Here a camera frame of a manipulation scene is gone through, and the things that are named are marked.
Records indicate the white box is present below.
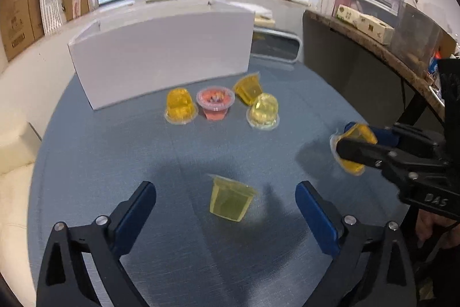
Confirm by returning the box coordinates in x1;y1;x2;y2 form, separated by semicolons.
68;0;255;110

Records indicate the yellow-green jelly cup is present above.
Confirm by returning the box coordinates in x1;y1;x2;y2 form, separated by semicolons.
209;175;258;222

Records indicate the pale yellow jelly cup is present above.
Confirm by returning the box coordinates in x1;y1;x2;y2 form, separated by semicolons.
246;93;281;130

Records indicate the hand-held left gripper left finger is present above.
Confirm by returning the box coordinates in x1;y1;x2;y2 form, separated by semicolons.
36;180;157;307

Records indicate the yellow tissue pack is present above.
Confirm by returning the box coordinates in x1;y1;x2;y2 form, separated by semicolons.
253;10;277;29

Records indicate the large cardboard box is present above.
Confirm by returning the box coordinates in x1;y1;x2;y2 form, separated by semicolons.
0;0;45;61

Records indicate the clear plastic container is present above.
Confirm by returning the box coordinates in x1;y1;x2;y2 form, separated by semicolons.
390;1;441;72

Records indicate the wooden shelf board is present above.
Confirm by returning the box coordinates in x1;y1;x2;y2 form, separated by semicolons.
303;9;446;113

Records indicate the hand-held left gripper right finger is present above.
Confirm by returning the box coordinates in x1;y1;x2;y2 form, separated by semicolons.
295;180;418;307

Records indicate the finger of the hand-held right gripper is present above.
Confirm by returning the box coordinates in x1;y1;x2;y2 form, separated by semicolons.
344;123;445;158
337;136;447;186

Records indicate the person's right hand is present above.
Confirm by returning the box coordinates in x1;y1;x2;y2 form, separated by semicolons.
415;210;460;250

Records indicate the long cream tissue box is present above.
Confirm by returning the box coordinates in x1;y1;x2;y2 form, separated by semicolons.
336;4;395;44

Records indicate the orange jelly cup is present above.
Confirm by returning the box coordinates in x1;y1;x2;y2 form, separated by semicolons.
233;73;265;105
330;123;379;175
164;88;199;124

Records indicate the red jelly cup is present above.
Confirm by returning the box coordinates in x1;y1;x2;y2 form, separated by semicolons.
196;86;235;121

